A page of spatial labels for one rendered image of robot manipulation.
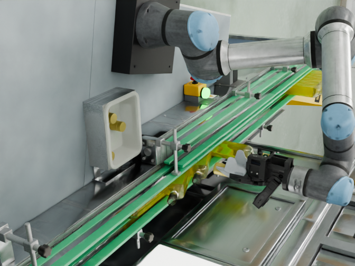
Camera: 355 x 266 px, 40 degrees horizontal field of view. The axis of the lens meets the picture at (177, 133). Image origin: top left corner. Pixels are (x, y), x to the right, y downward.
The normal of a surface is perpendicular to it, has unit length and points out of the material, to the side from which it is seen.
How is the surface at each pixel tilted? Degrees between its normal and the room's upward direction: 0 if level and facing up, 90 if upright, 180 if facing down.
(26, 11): 0
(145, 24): 70
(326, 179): 89
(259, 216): 90
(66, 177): 0
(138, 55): 3
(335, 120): 88
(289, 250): 90
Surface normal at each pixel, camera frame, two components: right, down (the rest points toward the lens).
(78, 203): -0.03, -0.92
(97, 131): -0.52, 0.34
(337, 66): -0.19, -0.56
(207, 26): 0.83, 0.12
